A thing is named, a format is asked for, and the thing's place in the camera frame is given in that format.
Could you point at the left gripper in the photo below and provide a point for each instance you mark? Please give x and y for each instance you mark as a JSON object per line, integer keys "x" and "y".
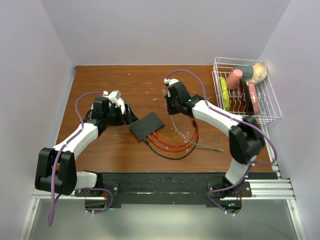
{"x": 121, "y": 121}

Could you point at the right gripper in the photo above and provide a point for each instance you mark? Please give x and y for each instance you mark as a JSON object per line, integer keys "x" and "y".
{"x": 170, "y": 111}

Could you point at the black network switch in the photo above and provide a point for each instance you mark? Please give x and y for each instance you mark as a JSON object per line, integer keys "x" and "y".
{"x": 146, "y": 126}

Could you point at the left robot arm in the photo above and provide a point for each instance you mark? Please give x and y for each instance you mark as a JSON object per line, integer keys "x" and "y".
{"x": 56, "y": 166}

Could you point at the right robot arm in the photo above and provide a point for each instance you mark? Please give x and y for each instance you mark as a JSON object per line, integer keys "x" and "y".
{"x": 245, "y": 141}

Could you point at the white round patterned plate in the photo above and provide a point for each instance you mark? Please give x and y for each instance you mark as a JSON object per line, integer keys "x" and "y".
{"x": 101, "y": 105}

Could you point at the yellow-green plate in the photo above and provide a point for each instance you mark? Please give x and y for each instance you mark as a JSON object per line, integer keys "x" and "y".
{"x": 225, "y": 93}

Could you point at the pink cup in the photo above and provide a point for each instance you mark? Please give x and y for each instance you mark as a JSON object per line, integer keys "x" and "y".
{"x": 233, "y": 80}

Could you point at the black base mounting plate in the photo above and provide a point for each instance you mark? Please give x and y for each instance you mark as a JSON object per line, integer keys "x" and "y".
{"x": 166, "y": 188}

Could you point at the pink plate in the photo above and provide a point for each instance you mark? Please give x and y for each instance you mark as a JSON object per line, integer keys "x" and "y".
{"x": 254, "y": 98}

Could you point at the dark green cup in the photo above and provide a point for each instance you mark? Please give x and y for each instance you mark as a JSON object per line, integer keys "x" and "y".
{"x": 247, "y": 71}

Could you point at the beige bowl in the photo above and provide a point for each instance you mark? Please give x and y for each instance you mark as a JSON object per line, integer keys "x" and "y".
{"x": 259, "y": 72}

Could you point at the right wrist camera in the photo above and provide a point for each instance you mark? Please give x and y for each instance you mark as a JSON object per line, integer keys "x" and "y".
{"x": 170, "y": 81}

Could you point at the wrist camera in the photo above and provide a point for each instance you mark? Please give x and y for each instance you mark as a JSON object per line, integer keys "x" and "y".
{"x": 114, "y": 97}
{"x": 170, "y": 81}

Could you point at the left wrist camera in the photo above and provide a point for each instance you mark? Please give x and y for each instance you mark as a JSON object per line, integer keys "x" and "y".
{"x": 114, "y": 97}

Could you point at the white wire dish rack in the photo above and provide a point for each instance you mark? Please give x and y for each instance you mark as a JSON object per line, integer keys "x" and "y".
{"x": 269, "y": 106}

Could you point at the aluminium frame rail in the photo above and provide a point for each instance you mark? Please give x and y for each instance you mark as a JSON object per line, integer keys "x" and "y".
{"x": 269, "y": 214}

